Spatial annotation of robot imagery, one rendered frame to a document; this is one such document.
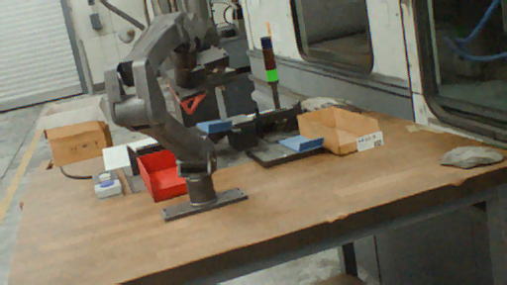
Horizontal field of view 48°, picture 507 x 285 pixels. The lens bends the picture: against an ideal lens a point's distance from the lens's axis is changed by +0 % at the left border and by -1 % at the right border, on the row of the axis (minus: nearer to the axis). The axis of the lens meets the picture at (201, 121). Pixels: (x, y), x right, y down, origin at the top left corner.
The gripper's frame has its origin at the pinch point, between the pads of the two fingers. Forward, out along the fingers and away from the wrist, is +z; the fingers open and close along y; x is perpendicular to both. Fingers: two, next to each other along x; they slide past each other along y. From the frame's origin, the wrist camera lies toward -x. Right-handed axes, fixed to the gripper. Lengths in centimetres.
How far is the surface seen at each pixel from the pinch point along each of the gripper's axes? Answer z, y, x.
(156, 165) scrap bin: 26.7, 7.6, 7.7
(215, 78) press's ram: 9.3, 15.7, -15.6
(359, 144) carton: 11.4, -22.7, -37.9
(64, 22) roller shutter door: 510, 783, -95
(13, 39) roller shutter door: 523, 798, -1
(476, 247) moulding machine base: 40, -50, -63
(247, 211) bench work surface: 2.8, -32.5, 1.2
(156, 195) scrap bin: 13.1, -12.0, 14.7
